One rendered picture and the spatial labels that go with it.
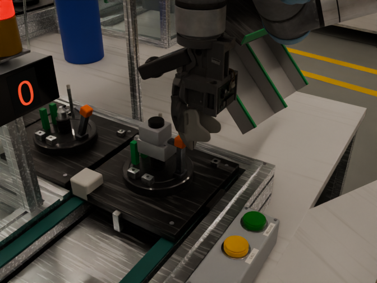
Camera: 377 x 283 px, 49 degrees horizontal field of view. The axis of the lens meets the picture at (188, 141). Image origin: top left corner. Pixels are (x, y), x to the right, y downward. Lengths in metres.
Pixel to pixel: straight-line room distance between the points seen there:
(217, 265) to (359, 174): 2.04
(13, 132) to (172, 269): 0.33
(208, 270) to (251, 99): 0.46
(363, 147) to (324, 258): 2.10
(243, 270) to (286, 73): 0.63
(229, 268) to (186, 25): 0.37
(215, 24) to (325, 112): 0.80
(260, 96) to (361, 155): 1.87
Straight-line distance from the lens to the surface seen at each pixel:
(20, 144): 0.74
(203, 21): 0.60
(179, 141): 0.74
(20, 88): 0.65
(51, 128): 0.99
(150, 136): 0.76
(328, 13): 0.67
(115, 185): 0.82
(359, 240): 0.92
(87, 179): 0.81
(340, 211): 0.97
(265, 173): 0.86
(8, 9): 0.62
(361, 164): 2.74
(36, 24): 2.07
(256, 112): 0.98
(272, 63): 1.14
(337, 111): 1.37
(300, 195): 0.99
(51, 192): 0.85
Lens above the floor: 1.47
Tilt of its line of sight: 32 degrees down
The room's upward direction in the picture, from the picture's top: straight up
